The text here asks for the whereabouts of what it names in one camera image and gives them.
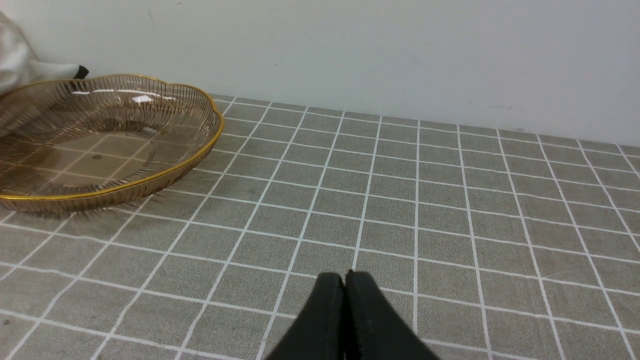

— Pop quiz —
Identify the grey grid-pattern tablecloth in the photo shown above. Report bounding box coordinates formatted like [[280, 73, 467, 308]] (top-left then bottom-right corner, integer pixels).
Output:
[[1, 95, 640, 360]]

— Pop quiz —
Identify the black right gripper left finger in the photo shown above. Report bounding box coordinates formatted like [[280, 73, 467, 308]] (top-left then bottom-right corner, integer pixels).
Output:
[[266, 272, 345, 360]]

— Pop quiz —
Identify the white cloth bag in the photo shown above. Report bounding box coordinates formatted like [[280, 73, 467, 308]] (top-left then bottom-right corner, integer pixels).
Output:
[[0, 12, 89, 95]]

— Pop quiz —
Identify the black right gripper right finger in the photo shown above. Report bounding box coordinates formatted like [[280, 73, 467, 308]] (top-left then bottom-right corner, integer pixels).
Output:
[[344, 269, 439, 360]]

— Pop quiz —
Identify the amber glass gold-rimmed plate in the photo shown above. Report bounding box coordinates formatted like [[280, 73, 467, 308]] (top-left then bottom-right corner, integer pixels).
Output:
[[0, 74, 225, 214]]

